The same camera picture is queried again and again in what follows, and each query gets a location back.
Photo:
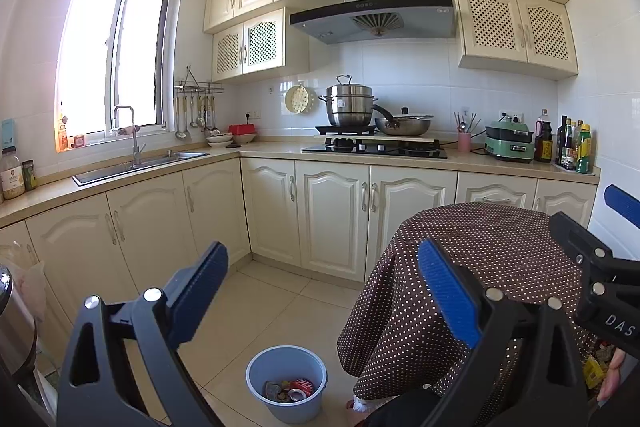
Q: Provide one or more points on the sliding kitchen window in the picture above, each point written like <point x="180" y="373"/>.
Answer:
<point x="110" y="52"/>

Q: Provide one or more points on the large lattice door cabinet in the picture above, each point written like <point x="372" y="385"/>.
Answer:
<point x="510" y="27"/>

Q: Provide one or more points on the small green jar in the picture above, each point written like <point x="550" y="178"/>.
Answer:
<point x="29" y="177"/>

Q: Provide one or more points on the white lace table skirt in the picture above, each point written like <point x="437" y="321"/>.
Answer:
<point x="372" y="403"/>

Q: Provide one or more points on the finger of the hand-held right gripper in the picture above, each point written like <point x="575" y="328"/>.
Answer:
<point x="625" y="206"/>
<point x="595" y="267"/>

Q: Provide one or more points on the cream base cabinets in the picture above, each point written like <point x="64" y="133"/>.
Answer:
<point x="330" y="217"/>

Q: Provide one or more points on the beige stone countertop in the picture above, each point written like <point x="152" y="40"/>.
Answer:
<point x="270" y="152"/>

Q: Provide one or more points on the black gas stove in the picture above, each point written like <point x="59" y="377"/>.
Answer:
<point x="390" y="153"/>

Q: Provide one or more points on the green electric cooker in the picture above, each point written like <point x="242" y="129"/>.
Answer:
<point x="507" y="149"/>

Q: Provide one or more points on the double wall socket with plugs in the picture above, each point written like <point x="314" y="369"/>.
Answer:
<point x="515" y="114"/>

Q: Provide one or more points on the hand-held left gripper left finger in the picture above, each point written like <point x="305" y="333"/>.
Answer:
<point x="200" y="287"/>

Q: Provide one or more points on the white wall socket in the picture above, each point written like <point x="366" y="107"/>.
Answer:
<point x="252" y="115"/>

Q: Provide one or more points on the brown polka dot tablecloth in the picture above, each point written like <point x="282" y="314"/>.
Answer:
<point x="400" y="307"/>

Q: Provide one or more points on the tall dark glass bottle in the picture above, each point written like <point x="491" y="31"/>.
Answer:
<point x="562" y="142"/>

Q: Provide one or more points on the steel steamer pot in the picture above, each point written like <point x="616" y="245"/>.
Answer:
<point x="347" y="107"/>

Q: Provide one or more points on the yellow orange package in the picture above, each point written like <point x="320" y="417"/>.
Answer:
<point x="593" y="372"/>

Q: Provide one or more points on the pink utensil cup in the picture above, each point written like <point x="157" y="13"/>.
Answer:
<point x="464" y="143"/>

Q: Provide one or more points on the blue plastic bucket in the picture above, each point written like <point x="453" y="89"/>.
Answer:
<point x="265" y="409"/>

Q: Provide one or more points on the steel sink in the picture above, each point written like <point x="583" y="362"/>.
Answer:
<point x="125" y="172"/>

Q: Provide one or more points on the large glass food jar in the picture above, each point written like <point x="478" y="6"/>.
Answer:
<point x="11" y="179"/>

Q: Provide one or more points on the white condiment tray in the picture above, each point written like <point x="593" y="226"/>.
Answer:
<point x="596" y="171"/>

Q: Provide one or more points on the metal utensil rack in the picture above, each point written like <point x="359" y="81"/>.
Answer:
<point x="200" y="85"/>

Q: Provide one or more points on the green bottle yellow cap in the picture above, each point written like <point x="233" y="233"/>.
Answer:
<point x="584" y="154"/>

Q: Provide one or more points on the cream plastic colander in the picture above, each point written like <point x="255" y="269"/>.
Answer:
<point x="297" y="99"/>

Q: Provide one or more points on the white bowl stack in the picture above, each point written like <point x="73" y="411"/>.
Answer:
<point x="219" y="141"/>

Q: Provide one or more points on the patterned ceramic bowl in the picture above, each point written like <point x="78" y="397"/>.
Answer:
<point x="245" y="140"/>

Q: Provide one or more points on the small red jar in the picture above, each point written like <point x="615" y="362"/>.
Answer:
<point x="78" y="142"/>

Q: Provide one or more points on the row of hanging kitchen utensils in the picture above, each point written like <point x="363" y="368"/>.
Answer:
<point x="180" y="134"/>

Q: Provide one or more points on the chrome faucet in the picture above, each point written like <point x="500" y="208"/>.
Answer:
<point x="135" y="152"/>

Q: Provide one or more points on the orange drink bottle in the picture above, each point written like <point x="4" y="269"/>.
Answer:
<point x="62" y="137"/>

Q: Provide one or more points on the wooden board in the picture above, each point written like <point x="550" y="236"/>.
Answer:
<point x="400" y="140"/>

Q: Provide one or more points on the person's right hand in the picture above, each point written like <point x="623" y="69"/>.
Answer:
<point x="612" y="377"/>

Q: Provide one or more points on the small dark condiment bottle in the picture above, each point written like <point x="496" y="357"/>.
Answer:
<point x="571" y="152"/>

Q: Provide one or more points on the red plastic box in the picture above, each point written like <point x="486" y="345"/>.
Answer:
<point x="243" y="129"/>

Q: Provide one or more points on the large soy sauce bottle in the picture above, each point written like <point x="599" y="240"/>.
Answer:
<point x="543" y="144"/>

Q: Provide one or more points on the small lattice door cabinet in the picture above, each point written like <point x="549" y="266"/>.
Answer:
<point x="227" y="52"/>

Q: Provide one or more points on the steel wok with lid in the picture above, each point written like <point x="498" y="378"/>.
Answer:
<point x="405" y="125"/>

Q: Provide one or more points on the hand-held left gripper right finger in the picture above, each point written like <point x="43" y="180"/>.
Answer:
<point x="450" y="287"/>

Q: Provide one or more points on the person's dark trouser leg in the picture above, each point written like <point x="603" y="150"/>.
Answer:
<point x="400" y="414"/>

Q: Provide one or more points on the grey range hood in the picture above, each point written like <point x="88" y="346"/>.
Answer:
<point x="425" y="14"/>

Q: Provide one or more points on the stainless steel appliance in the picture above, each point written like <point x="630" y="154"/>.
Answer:
<point x="15" y="337"/>

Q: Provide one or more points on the translucent plastic bag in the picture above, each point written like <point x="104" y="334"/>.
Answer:
<point x="32" y="282"/>

